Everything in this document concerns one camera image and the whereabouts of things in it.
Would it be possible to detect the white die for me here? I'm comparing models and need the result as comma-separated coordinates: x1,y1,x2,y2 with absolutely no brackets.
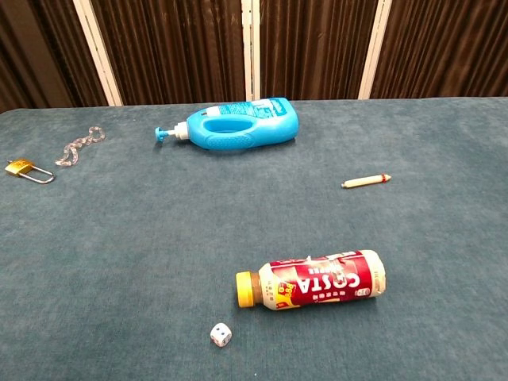
210,322,233,348

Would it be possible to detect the teal table cloth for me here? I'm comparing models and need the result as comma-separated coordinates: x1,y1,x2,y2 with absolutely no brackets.
0,96,508,381

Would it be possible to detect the blue pump detergent bottle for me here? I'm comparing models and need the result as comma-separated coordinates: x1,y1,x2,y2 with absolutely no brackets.
154,97,300,151

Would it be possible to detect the red Costa coffee bottle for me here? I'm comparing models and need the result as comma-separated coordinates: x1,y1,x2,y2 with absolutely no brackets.
235,249,387,309

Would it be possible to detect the dark brown pleated curtain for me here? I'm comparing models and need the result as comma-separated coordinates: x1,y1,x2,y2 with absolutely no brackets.
0,0,508,114

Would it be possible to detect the brass padlock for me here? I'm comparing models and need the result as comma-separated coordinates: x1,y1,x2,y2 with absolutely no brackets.
4,158,56,185

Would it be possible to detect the cream pen with red ring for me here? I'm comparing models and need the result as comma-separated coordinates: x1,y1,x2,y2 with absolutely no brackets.
341,173,393,189

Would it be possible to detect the white screen frame post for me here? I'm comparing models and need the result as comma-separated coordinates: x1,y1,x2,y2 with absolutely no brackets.
357,0,394,100
241,0,262,102
72,0,124,107

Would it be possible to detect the clear plastic chain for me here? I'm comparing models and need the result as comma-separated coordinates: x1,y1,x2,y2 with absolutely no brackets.
54,125,106,167

